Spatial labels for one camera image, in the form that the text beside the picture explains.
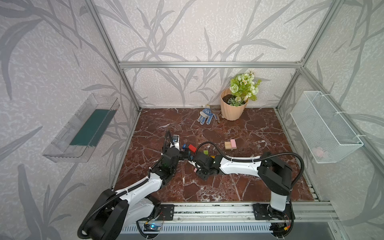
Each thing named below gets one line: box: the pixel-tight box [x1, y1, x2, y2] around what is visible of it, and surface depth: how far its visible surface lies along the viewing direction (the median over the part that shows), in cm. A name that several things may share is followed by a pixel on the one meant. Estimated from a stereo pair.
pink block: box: [230, 139, 237, 150], surface depth 98 cm
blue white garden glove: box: [197, 108, 218, 125], surface depth 117 cm
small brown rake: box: [210, 104, 221, 124], surface depth 118 cm
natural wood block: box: [224, 141, 232, 150], surface depth 100 cm
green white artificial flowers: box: [227, 70, 262, 107], surface depth 98 cm
